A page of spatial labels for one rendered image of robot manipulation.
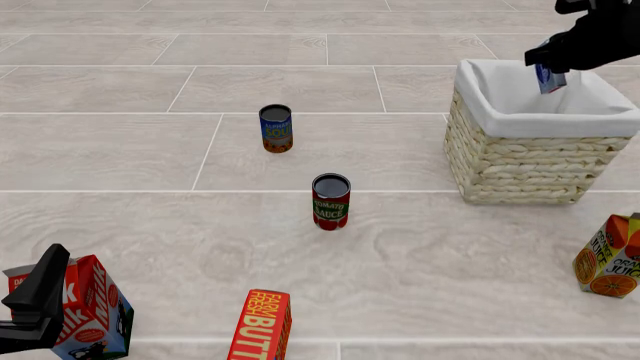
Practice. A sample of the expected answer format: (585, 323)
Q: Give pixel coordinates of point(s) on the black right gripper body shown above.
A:
(585, 48)

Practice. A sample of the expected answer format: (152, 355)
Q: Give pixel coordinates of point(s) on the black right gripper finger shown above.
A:
(547, 56)

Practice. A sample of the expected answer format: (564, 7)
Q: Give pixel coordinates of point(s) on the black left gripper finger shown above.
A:
(42, 281)

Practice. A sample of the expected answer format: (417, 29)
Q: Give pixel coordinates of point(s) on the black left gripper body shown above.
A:
(27, 335)

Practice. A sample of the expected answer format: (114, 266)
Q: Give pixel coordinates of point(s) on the blue white cream cheese box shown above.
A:
(551, 81)

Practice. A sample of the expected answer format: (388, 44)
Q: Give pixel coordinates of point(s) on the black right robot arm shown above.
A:
(612, 22)

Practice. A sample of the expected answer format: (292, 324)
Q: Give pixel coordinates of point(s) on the wicker basket with white lining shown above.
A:
(525, 165)

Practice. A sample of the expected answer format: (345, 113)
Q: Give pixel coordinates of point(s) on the red white milk carton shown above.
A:
(97, 311)

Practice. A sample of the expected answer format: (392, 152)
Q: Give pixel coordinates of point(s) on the orange juice carton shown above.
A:
(607, 262)

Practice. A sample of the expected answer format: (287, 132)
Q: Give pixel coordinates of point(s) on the red yellow butter box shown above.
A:
(260, 326)

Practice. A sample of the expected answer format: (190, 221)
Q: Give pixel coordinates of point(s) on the red tomato sauce can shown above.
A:
(331, 210)

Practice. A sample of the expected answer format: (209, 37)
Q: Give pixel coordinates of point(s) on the blue alphabet soup can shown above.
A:
(276, 131)

